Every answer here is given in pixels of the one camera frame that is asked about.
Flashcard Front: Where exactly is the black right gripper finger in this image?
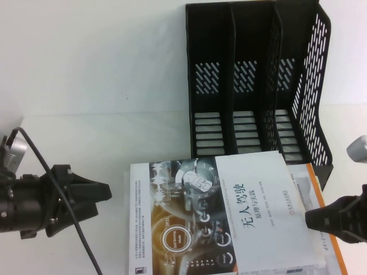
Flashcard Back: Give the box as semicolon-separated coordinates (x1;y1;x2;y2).
326;184;367;214
304;203;367;245

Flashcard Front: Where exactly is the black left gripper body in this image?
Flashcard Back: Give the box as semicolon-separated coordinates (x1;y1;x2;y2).
11;164;75;239

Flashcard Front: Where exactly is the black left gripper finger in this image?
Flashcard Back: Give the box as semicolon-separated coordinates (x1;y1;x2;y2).
47;202;100;230
69;175;112;203

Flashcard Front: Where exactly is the white self-driving car book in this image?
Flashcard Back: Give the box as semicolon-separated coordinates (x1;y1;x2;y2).
129;150;336;275

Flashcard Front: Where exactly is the orange-edged grey book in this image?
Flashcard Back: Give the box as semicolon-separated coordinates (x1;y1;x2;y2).
286;163;349;275

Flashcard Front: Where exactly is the black plastic book stand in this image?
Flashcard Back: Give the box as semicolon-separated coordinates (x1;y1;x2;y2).
185;0;335;191

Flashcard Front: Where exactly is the black camera cable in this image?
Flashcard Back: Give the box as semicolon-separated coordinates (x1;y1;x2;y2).
13;127;103;275

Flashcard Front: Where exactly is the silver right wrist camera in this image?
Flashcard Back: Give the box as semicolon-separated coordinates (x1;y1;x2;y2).
346;136;367;164

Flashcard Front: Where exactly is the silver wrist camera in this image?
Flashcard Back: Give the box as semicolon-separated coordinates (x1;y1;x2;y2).
346;136;367;164
0;134;29;175

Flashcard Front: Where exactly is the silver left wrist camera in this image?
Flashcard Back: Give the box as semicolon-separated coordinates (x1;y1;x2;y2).
0;134;29;175

